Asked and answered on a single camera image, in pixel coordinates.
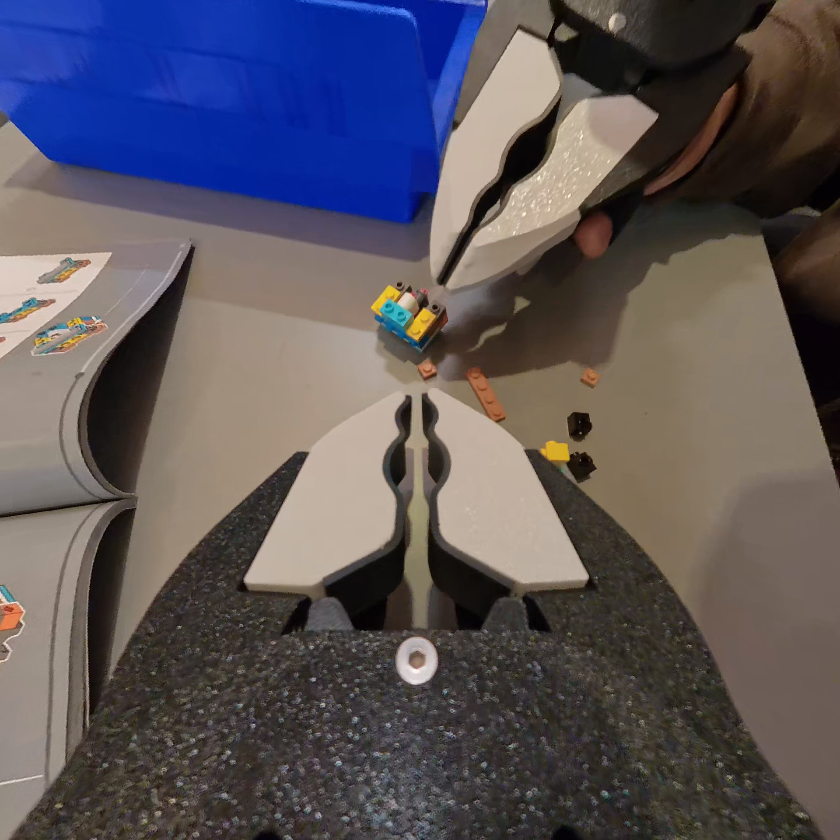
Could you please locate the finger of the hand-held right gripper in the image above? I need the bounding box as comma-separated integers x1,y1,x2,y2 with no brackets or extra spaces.
449,94,660,291
429,26,565,284

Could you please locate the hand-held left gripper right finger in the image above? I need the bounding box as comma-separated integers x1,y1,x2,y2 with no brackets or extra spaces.
419,387,592,598

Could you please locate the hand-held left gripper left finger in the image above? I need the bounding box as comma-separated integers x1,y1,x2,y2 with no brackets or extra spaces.
244,391,412,598

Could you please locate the long orange toy plate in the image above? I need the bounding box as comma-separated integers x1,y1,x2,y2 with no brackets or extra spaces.
465,367,509,423

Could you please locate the multicoloured toy brick assembly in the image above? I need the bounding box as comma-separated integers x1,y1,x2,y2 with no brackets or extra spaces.
370,280,450,356

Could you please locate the blue plastic bin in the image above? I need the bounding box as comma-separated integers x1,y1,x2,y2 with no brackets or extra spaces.
0,0,490,223

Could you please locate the person's right forearm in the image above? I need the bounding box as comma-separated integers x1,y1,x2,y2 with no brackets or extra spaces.
656,0,840,221

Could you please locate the grey desk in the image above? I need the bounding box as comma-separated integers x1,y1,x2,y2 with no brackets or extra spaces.
0,118,840,840

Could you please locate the person's right hand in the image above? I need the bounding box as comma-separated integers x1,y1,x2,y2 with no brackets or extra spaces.
576,82,742,259

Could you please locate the grey instruction booklet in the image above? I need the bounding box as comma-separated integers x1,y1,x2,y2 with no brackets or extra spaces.
0,239,195,788

